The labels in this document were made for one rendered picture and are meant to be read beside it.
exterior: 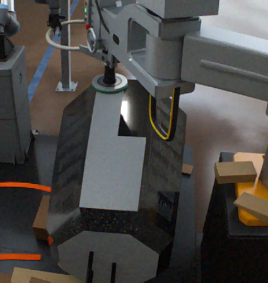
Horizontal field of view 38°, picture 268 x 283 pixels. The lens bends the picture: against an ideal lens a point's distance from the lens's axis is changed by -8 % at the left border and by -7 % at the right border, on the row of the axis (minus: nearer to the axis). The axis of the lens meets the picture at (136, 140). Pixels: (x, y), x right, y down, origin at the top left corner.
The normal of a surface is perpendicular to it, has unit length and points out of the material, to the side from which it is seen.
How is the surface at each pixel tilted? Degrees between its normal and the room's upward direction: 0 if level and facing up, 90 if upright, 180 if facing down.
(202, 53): 90
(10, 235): 0
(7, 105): 90
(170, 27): 90
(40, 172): 0
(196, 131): 0
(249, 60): 90
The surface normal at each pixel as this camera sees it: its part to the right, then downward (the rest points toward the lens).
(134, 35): 0.42, 0.56
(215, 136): 0.04, -0.80
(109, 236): -0.04, 0.60
